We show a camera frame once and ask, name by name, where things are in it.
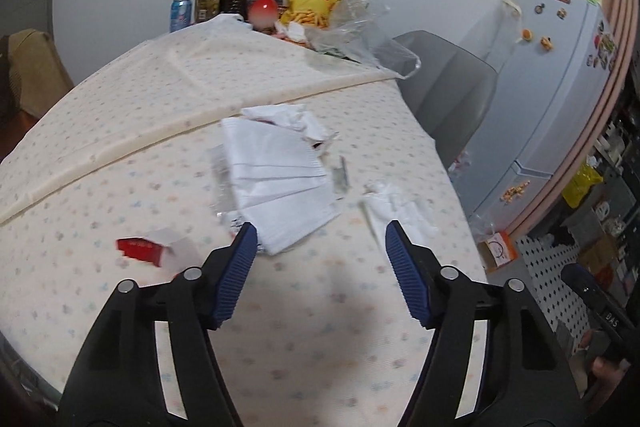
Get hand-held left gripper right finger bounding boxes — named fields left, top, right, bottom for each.
left=384, top=220, right=586, bottom=427

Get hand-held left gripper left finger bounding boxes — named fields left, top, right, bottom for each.
left=59, top=222, right=258, bottom=427

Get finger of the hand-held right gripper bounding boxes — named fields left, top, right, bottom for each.
left=560, top=263, right=640, bottom=362

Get white tissue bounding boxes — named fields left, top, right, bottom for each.
left=362, top=179, right=440, bottom=253
left=241, top=103, right=337, bottom=152

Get clear plastic wrapper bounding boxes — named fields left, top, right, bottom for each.
left=207, top=146, right=251, bottom=235

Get stack of white napkins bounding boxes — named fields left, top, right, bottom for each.
left=220, top=117, right=342, bottom=256

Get person's right hand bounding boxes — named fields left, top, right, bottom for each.
left=589, top=358, right=633, bottom=408

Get cardboard box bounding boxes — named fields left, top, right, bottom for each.
left=577, top=234, right=618, bottom=278

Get white dotted floor mat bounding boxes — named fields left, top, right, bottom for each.
left=515, top=234, right=581, bottom=333

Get orange and white box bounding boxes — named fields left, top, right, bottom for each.
left=477, top=231, right=518, bottom=272

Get red and white small box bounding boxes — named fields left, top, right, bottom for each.
left=116, top=229, right=187, bottom=269

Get small silver foil strip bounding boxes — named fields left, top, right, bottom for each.
left=334, top=156, right=351, bottom=200

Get dotted cream tablecloth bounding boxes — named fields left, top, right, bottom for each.
left=0, top=14, right=491, bottom=427

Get letter fridge magnets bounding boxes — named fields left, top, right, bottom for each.
left=502, top=181, right=531, bottom=202

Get grey chair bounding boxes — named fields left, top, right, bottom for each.
left=392, top=30, right=499, bottom=168

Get white fridge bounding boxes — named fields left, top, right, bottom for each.
left=452, top=0, right=631, bottom=223

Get clear plastic bag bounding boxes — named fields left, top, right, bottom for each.
left=305, top=0, right=422, bottom=80

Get cluster of fridge side magnets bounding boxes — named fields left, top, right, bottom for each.
left=587, top=19, right=618, bottom=70

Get red round vase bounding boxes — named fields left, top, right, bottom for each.
left=248, top=0, right=279, bottom=30

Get blue drink can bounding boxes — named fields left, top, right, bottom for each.
left=170, top=0, right=193, bottom=32

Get white hanging bag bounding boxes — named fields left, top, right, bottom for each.
left=502, top=0, right=523, bottom=42

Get brown cushioned chair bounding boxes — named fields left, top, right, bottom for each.
left=0, top=29, right=76, bottom=122

